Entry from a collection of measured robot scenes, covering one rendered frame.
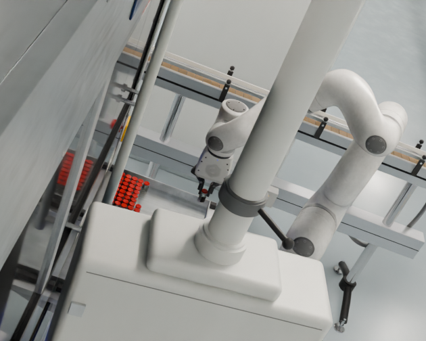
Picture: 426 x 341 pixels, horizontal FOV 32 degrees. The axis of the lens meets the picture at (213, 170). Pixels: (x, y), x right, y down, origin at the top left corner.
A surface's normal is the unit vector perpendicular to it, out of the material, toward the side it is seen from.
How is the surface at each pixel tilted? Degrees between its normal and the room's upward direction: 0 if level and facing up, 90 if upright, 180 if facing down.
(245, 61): 90
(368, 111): 55
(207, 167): 92
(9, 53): 0
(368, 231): 90
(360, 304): 0
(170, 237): 0
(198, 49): 90
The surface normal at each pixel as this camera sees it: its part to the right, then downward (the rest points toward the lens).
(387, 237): -0.13, 0.55
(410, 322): 0.33, -0.76
